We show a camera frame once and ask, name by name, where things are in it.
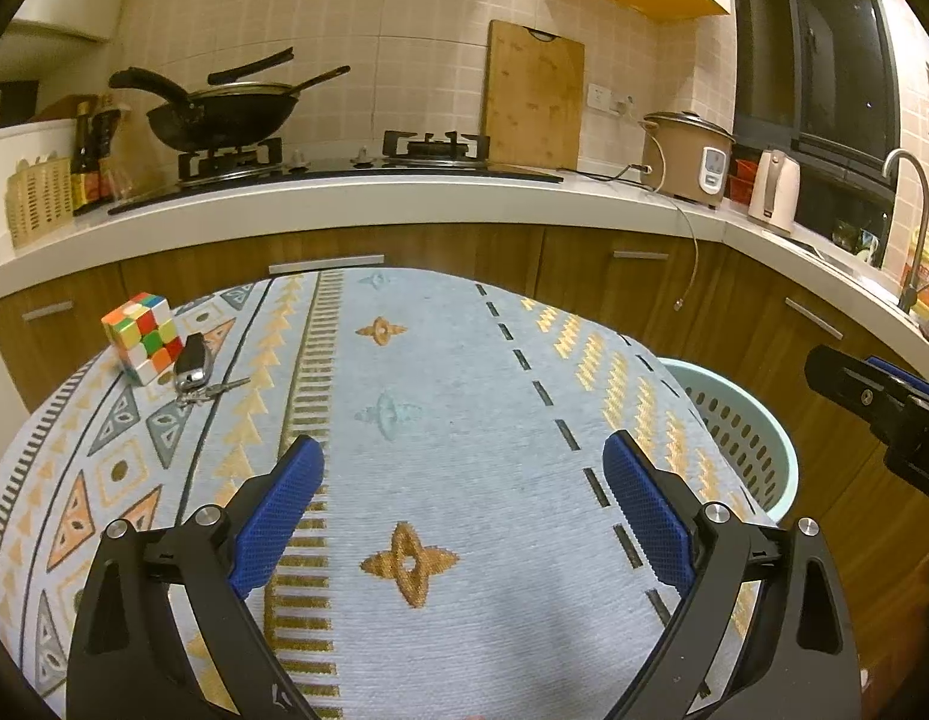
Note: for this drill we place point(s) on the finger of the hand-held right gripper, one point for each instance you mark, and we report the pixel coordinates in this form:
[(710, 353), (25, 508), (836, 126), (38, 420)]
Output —
[(847, 382), (911, 382)]

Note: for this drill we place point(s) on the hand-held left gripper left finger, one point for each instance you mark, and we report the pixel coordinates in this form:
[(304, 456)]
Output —
[(277, 517)]

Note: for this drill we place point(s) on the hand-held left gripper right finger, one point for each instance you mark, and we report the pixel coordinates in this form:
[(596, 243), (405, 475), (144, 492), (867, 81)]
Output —
[(648, 517)]

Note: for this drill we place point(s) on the green plastic basket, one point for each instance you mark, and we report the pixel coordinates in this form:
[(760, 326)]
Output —
[(742, 420)]

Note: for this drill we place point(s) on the yellow packaging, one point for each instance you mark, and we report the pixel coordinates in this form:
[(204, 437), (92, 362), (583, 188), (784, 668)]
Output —
[(928, 270)]

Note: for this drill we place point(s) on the metal sink faucet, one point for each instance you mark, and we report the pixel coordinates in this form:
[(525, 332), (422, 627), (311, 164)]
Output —
[(918, 240)]

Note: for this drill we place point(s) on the black car key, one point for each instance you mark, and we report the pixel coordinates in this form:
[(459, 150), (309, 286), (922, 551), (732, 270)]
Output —
[(191, 360)]

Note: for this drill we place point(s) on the patterned blue tablecloth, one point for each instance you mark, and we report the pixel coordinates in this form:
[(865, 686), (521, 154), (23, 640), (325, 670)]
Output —
[(449, 465)]

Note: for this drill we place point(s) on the white electric kettle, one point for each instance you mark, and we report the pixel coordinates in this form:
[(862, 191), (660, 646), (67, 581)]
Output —
[(773, 191)]

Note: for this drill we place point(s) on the colourful puzzle cube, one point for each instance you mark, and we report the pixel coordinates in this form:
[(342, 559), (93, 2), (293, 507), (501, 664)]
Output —
[(142, 337)]

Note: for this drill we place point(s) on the red box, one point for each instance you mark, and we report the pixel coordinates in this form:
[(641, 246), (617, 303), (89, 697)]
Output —
[(740, 180)]

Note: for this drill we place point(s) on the beige rice cooker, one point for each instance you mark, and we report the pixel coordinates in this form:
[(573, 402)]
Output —
[(686, 157)]

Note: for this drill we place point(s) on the wooden kitchen counter cabinets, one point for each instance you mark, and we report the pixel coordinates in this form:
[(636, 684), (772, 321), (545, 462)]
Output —
[(464, 255)]

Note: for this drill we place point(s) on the dark window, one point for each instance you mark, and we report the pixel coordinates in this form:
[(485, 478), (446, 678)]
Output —
[(817, 52)]

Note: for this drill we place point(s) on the black gas stove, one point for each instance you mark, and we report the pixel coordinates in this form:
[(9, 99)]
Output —
[(337, 172)]

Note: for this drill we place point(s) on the woven beige basket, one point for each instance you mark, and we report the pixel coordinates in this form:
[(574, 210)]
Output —
[(38, 202)]

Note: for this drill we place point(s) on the black wok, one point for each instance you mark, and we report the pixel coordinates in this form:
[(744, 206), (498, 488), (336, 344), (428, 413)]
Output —
[(224, 120)]

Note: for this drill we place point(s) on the wooden cutting board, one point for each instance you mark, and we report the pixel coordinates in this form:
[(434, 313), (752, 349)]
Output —
[(533, 97)]

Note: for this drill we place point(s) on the black spatula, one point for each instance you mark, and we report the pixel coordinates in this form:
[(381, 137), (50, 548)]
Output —
[(251, 67)]

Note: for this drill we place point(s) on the white wall outlet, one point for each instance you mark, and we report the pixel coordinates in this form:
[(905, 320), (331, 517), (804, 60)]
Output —
[(611, 99)]

